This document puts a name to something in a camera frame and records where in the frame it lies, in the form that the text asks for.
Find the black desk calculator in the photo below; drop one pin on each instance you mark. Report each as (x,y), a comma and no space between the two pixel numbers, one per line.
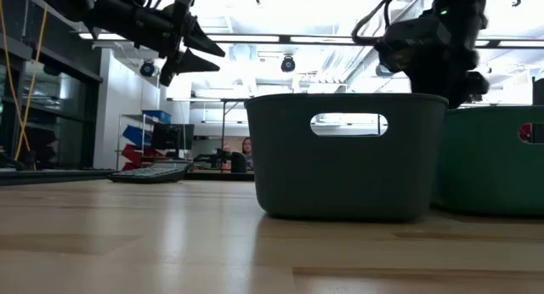
(149,174)

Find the dark grey plastic bin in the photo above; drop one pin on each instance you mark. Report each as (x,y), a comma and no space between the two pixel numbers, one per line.
(340,175)

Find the shelf with coloured bins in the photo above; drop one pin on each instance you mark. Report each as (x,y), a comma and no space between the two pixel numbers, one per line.
(136,137)

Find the black hanging camera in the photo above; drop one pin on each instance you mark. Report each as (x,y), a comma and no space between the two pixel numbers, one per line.
(147,69)
(287,64)

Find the green plastic bin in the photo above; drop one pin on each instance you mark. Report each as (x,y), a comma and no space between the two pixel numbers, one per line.
(484,166)

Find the black aluminium rig frame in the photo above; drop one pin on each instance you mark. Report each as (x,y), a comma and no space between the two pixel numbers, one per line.
(42,175)

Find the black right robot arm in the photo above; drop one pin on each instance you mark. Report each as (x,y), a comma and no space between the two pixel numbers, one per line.
(461,5)

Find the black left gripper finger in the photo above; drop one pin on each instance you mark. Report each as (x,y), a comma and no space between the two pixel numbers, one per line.
(195,63)
(204,41)

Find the person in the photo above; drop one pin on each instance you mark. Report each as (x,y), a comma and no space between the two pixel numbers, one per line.
(247,151)

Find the black computer monitor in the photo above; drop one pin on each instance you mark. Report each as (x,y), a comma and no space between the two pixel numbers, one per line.
(172,137)

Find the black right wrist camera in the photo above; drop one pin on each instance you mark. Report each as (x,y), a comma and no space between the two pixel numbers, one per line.
(416,32)

